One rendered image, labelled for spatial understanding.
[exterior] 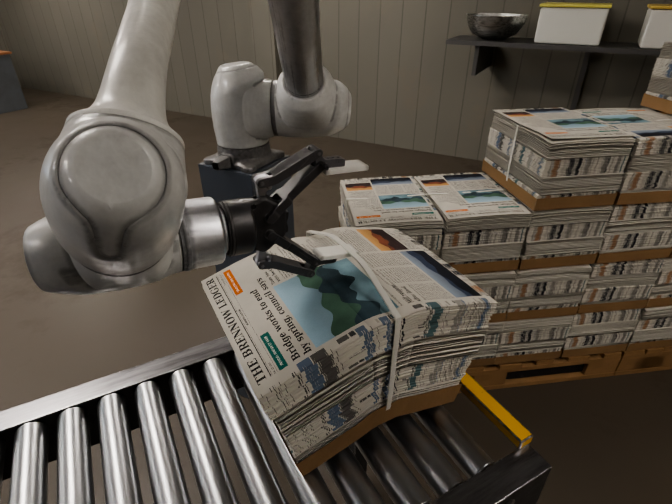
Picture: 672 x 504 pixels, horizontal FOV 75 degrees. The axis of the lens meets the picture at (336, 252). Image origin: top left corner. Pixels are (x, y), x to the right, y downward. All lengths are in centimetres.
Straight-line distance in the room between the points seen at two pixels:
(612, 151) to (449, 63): 301
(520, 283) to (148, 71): 145
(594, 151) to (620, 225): 33
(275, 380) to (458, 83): 406
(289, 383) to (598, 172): 128
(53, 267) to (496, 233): 129
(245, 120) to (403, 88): 347
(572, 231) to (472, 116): 294
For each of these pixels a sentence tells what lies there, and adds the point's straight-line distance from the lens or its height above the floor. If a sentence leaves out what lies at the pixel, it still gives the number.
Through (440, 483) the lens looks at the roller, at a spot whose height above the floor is 79.
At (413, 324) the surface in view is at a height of 103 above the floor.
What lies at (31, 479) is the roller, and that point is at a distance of 90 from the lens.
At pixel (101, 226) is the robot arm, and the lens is 36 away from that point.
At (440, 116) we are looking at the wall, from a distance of 457.
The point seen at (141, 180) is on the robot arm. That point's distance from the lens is 35.
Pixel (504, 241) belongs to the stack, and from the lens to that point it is 157.
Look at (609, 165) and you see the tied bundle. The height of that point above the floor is 97.
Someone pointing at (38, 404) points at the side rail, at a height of 80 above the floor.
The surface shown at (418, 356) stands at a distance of 71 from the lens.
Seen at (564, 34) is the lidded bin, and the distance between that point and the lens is 367.
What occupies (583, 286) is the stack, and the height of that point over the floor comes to 51.
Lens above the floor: 145
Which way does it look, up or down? 31 degrees down
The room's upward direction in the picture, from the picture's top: straight up
